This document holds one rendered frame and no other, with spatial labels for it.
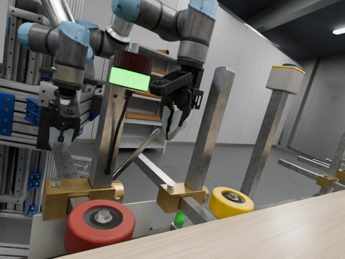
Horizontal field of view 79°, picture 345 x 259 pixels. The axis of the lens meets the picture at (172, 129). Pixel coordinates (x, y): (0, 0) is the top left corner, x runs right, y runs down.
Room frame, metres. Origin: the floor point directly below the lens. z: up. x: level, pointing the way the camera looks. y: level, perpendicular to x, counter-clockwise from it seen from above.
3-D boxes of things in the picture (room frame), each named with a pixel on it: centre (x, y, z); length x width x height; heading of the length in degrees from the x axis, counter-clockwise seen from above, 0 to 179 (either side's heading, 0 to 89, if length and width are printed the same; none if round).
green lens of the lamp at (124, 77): (0.34, 0.08, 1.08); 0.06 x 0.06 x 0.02
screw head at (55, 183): (0.33, 0.17, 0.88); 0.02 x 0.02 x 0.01
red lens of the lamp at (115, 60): (0.34, 0.08, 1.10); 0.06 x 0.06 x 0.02
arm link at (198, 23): (0.57, 0.00, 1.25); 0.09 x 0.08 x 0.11; 38
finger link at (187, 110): (0.54, -0.01, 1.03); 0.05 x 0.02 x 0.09; 56
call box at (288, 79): (0.68, -0.30, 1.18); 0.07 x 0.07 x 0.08; 36
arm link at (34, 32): (0.62, 0.41, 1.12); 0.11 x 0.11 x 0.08; 78
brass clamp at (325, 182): (1.10, -0.88, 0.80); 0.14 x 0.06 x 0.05; 126
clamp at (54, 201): (0.36, 0.13, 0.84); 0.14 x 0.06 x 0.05; 126
